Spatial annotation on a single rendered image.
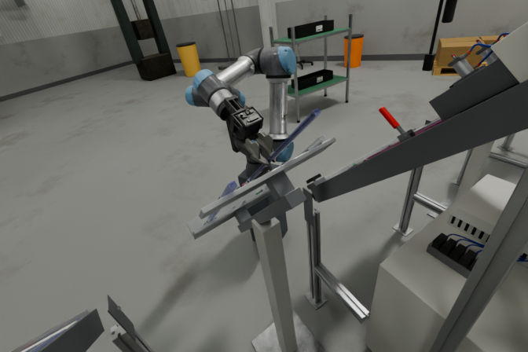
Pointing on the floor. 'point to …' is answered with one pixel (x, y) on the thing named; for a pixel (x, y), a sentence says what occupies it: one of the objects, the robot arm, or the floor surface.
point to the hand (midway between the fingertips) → (268, 161)
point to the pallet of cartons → (443, 56)
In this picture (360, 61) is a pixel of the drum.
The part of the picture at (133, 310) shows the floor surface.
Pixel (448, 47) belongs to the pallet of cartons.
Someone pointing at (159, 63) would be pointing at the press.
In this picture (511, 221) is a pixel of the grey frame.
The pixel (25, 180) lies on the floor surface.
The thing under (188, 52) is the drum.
